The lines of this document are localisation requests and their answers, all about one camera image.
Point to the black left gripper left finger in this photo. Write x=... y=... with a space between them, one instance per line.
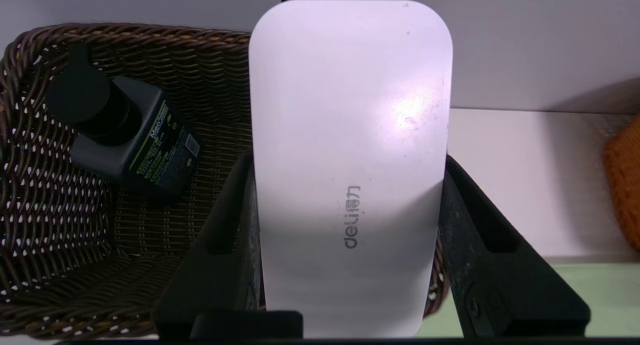
x=220 y=265

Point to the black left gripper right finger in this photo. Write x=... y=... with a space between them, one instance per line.
x=500 y=285

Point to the dark bottle with black cap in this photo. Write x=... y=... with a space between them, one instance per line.
x=145 y=150

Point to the white oblong plastic case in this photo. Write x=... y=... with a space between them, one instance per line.
x=350 y=135

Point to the orange wicker basket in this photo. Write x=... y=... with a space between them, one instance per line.
x=625 y=185

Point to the dark brown wicker basket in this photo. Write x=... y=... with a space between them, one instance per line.
x=60 y=235

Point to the light green plastic tray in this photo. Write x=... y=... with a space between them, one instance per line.
x=600 y=290

